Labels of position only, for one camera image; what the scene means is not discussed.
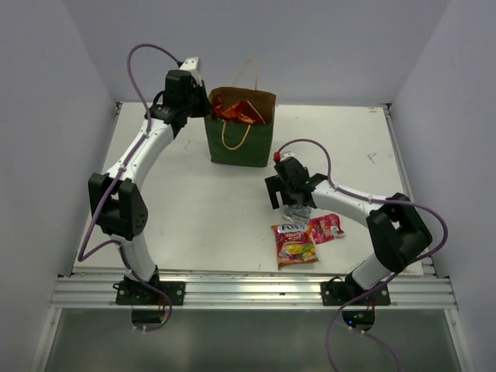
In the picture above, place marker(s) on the red Doritos bag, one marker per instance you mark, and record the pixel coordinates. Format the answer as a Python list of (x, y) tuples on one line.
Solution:
[(242, 112)]

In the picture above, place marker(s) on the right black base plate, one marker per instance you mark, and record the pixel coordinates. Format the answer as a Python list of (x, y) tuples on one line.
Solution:
[(336, 292)]

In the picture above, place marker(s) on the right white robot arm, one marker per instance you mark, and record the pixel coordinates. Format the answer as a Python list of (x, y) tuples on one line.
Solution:
[(397, 231)]

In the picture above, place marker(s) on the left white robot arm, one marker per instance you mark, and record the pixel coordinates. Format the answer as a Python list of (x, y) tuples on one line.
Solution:
[(117, 205)]

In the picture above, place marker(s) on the silver foil packet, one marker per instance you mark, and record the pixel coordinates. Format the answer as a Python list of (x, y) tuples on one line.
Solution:
[(297, 214)]

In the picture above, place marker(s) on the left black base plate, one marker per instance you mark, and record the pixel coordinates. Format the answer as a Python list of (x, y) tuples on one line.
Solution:
[(130, 292)]

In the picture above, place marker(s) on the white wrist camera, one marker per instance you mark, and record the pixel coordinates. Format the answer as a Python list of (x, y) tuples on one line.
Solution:
[(280, 156), (193, 66)]

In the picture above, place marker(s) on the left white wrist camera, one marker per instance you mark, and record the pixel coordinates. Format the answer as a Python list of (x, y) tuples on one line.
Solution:
[(193, 66)]

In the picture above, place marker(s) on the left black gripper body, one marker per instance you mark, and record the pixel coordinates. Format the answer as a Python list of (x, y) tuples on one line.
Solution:
[(196, 104)]

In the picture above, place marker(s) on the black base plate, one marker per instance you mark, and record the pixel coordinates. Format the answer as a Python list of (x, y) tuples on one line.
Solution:
[(336, 292), (130, 292)]

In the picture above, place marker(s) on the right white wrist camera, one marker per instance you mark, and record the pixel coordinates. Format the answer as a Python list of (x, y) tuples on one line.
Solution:
[(280, 156)]

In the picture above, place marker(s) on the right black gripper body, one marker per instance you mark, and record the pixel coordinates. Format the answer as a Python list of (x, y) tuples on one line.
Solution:
[(289, 190)]

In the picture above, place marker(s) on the Fox's fruits candy bag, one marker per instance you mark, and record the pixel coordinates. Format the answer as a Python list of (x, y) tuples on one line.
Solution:
[(294, 244)]

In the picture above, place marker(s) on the aluminium frame rail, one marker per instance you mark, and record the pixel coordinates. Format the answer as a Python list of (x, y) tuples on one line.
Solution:
[(209, 290)]

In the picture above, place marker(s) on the small pink candy bag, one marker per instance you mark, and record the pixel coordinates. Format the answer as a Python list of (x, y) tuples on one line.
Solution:
[(326, 228)]

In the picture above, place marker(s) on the green paper bag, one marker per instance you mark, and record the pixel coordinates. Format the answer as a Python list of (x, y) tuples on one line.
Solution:
[(238, 144)]

